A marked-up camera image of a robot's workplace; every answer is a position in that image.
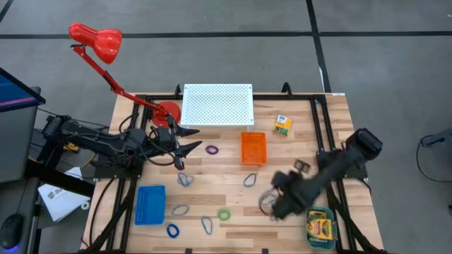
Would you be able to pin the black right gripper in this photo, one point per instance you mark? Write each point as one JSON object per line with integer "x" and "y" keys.
{"x": 293, "y": 195}

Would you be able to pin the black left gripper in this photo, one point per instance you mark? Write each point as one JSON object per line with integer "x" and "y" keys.
{"x": 164, "y": 137}

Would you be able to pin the yellow crayon box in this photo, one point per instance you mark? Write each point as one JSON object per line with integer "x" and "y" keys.
{"x": 318, "y": 214}
{"x": 282, "y": 126}
{"x": 321, "y": 229}

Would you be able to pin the blue rubber band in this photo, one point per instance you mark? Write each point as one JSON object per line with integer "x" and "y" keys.
{"x": 263, "y": 199}
{"x": 173, "y": 211}
{"x": 203, "y": 224}
{"x": 244, "y": 182}
{"x": 179, "y": 180}

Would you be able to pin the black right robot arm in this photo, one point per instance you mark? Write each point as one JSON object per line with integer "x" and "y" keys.
{"x": 353, "y": 155}

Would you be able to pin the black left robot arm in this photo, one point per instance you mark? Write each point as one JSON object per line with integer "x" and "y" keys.
{"x": 99, "y": 143}

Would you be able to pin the red desk lamp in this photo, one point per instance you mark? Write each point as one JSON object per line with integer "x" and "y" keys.
{"x": 102, "y": 42}

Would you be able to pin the white perforated metal riser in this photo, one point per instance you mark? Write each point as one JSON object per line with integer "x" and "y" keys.
{"x": 217, "y": 104}

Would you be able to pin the teal plastic tray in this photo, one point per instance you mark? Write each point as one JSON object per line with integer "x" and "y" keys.
{"x": 319, "y": 245}

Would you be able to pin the orange plastic basket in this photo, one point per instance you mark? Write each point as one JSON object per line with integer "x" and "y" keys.
{"x": 243, "y": 148}

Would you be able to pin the blue plastic basket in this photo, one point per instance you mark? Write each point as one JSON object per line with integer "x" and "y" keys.
{"x": 150, "y": 204}

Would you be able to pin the white tape roll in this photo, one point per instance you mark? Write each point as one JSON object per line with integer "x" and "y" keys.
{"x": 82, "y": 205}

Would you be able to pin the white paper sheet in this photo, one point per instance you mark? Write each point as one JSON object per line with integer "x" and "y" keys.
{"x": 60, "y": 202}

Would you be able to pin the grey chair base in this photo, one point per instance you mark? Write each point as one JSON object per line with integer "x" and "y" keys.
{"x": 439, "y": 139}

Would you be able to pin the grey cabinet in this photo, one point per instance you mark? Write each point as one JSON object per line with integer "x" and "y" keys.
{"x": 17, "y": 141}

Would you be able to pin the computer monitor blue screen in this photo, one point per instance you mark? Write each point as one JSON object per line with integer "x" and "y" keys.
{"x": 14, "y": 93}

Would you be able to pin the black computer mouse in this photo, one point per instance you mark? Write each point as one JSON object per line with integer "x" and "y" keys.
{"x": 10, "y": 231}

